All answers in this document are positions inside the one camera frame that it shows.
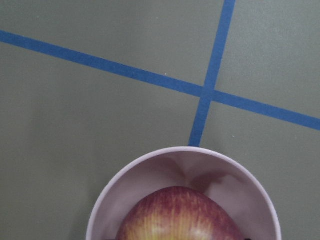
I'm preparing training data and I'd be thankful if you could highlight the red apple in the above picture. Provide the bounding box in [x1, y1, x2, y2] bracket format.
[116, 186, 245, 240]

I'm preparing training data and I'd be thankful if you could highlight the pink bowl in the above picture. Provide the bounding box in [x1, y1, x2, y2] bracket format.
[86, 146, 282, 240]

